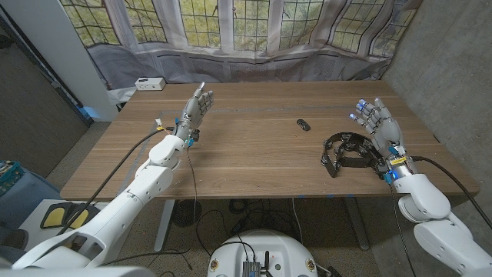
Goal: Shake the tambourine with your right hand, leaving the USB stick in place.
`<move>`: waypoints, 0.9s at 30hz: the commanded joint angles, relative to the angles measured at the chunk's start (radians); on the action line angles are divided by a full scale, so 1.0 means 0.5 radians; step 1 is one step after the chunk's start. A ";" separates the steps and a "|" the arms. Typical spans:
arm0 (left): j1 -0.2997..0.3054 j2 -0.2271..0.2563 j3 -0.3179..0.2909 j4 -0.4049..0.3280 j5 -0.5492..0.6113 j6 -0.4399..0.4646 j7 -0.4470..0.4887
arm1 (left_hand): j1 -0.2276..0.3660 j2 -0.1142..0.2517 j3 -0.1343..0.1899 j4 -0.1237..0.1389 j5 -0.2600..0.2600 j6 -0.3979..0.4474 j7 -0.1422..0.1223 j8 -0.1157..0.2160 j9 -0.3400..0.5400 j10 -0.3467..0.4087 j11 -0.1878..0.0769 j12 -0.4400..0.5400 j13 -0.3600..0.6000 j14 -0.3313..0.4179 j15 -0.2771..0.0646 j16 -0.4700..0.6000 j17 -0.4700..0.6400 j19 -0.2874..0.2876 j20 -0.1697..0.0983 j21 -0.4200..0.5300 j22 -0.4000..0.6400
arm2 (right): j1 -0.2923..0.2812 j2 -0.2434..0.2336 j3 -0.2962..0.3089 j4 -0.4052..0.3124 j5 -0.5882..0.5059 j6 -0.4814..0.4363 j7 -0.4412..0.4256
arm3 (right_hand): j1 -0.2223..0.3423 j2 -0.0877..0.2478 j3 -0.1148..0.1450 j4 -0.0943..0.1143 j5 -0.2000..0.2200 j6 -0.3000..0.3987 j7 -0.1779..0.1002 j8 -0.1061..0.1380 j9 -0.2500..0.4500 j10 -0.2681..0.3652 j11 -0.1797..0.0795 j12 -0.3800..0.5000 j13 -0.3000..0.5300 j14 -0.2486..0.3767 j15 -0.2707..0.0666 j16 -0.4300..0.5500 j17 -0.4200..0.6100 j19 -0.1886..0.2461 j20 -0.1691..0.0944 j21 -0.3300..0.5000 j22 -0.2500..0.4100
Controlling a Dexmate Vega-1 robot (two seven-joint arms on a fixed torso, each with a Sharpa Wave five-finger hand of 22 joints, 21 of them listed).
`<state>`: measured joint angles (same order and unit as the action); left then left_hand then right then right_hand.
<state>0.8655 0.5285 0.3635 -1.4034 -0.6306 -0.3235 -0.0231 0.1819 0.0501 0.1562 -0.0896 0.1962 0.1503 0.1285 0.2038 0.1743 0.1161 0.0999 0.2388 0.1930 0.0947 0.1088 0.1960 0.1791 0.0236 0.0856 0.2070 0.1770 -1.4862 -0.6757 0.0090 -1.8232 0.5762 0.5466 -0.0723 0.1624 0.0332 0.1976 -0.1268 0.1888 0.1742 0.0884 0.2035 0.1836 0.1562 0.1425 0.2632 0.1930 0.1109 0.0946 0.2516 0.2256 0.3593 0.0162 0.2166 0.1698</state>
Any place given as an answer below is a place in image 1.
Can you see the white pedal platform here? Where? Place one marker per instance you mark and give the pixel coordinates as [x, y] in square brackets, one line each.
[34, 234]

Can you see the dark partition panel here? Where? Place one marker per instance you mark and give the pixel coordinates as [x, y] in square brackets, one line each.
[30, 111]

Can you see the teal plastic basket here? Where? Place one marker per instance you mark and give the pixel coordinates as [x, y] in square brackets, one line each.
[8, 175]

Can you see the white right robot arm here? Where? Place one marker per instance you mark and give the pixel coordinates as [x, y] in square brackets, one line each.
[426, 200]

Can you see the black USB stick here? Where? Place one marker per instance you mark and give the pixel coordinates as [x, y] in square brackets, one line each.
[303, 124]

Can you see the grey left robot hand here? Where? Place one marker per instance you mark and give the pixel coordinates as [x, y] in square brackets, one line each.
[194, 111]

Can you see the grey table leg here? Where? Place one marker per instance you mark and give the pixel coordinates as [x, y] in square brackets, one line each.
[357, 227]
[164, 227]

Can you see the printed window backdrop cloth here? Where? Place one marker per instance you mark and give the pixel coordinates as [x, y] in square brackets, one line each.
[246, 57]

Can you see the yellow black foot pedal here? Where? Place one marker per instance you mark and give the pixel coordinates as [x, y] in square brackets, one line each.
[55, 217]
[80, 218]

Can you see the black tambourine with metal jingles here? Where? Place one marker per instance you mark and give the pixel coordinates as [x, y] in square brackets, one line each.
[353, 161]

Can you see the white pillar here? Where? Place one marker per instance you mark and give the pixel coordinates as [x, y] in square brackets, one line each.
[65, 50]

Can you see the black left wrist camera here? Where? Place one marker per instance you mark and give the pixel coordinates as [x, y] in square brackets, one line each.
[195, 135]

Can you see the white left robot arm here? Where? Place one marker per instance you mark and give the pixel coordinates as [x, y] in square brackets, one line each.
[127, 207]

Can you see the blue upholstered chair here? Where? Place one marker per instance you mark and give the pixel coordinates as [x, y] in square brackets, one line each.
[27, 196]

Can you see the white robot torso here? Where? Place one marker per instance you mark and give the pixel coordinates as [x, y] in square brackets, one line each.
[265, 246]

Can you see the white power strip box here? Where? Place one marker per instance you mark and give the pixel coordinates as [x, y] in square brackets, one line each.
[150, 84]

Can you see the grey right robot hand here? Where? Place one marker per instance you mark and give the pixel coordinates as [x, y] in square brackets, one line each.
[386, 131]

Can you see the round black floor fan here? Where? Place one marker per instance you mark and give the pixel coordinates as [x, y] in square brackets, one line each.
[186, 213]

